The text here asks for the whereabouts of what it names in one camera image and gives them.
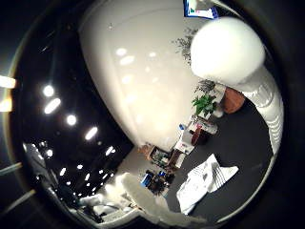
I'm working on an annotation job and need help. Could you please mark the white striped cloth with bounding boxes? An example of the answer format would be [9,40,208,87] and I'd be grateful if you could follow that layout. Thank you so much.
[175,153,240,216]

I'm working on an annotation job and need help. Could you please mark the wooden shelf with clutter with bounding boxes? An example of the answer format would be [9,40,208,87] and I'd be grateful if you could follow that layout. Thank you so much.
[146,144,175,168]

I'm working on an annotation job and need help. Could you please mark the green leafy potted plant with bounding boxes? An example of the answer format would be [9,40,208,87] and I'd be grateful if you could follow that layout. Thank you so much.
[191,94,217,118]

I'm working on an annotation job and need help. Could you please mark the terracotta round pot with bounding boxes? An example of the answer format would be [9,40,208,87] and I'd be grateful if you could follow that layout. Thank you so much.
[221,87,247,115]

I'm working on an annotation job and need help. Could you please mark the grey-green bushy potted plant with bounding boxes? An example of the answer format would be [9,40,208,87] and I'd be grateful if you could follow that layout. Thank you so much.
[172,28,200,66]

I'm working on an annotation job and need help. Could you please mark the blue framed monitor screen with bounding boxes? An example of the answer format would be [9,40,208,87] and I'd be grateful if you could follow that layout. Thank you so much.
[183,0,220,20]

